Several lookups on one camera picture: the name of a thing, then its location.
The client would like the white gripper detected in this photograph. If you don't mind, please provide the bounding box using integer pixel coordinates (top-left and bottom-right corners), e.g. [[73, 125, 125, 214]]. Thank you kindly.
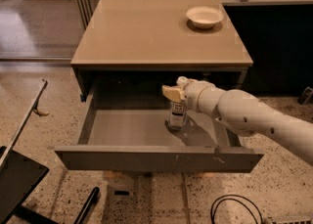
[[162, 79, 225, 115]]

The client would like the beige top drawer cabinet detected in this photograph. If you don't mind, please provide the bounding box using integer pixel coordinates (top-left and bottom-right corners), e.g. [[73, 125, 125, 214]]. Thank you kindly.
[[71, 0, 252, 96]]

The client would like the white paper bowl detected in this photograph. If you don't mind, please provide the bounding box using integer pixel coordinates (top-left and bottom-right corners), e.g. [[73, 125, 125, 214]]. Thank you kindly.
[[186, 6, 224, 29]]

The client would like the grey power strip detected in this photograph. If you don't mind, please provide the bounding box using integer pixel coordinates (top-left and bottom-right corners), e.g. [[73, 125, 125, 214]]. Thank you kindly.
[[264, 215, 313, 224]]

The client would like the open grey top drawer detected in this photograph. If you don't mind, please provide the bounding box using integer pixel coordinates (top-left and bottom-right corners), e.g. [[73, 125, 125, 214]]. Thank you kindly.
[[55, 88, 264, 173]]

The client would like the black floor cable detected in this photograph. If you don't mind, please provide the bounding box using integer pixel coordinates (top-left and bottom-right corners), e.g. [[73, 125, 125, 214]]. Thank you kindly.
[[209, 194, 264, 224]]

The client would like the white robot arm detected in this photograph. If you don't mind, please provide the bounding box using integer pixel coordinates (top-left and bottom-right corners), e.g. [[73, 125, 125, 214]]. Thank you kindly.
[[162, 76, 313, 165]]

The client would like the clear plastic water bottle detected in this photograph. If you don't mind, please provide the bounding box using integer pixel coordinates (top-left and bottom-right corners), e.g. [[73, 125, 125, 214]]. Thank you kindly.
[[168, 76, 190, 130]]

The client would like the dark tilted panel stand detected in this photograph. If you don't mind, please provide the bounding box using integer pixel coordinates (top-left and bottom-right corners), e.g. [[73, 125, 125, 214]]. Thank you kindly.
[[0, 79, 49, 224]]

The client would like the black rod on floor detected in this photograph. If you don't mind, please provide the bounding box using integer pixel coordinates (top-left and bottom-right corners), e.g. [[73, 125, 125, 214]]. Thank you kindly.
[[74, 187, 100, 224]]

